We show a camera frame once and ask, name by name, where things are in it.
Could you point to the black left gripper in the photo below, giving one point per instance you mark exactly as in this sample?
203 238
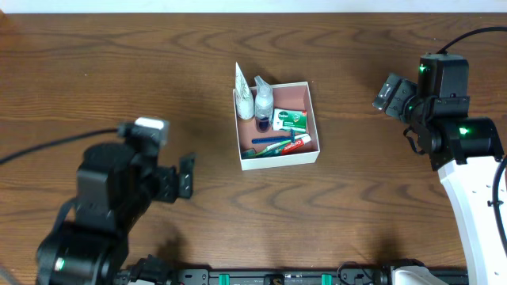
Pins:
185 176

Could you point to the blue disposable razor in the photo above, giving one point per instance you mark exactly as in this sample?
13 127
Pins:
275 139

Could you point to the white shampoo tube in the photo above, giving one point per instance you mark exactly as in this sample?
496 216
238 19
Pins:
244 100

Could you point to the green and white toothbrush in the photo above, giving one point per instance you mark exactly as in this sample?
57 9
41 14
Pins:
272 150

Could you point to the clear foam pump bottle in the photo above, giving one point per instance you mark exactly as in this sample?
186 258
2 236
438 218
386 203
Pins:
263 105

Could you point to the green and white soap box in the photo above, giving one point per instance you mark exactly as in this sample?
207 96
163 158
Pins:
286 120

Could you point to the green Colgate toothpaste tube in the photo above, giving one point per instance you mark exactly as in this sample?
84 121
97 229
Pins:
292 146

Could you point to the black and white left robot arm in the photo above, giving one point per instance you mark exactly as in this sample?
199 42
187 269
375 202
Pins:
116 184

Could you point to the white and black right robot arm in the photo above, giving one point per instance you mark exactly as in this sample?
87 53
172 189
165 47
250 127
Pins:
466 153

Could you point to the white box with pink interior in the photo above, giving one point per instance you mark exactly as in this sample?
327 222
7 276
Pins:
291 96

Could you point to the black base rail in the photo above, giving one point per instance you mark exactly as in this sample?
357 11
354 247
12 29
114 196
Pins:
152 270

